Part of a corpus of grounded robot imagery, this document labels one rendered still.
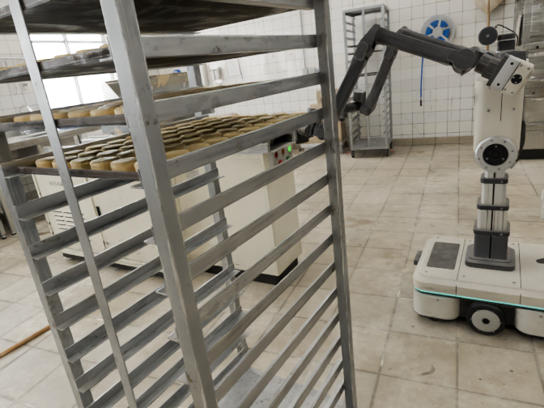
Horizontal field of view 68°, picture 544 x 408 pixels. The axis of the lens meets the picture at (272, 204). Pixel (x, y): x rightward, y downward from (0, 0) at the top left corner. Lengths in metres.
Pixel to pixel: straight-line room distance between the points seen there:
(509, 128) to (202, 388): 1.59
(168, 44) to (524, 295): 1.76
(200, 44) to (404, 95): 5.42
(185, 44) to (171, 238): 0.31
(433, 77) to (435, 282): 4.27
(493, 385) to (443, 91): 4.61
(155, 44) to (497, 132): 1.57
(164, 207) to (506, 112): 1.57
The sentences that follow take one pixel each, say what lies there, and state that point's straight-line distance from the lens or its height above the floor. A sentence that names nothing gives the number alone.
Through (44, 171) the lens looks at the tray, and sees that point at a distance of 0.89.
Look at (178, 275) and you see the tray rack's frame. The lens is 0.65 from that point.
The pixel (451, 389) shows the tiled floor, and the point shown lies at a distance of 1.87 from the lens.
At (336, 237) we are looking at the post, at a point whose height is 0.79.
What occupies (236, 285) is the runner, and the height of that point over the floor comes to 0.87.
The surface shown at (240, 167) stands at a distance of 2.31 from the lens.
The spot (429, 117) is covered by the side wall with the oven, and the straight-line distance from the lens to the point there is 6.07.
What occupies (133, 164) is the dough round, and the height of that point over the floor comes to 1.14.
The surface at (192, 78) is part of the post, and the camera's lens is 1.33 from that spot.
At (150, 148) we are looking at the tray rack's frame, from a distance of 0.59.
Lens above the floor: 1.27
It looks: 18 degrees down
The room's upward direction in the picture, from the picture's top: 7 degrees counter-clockwise
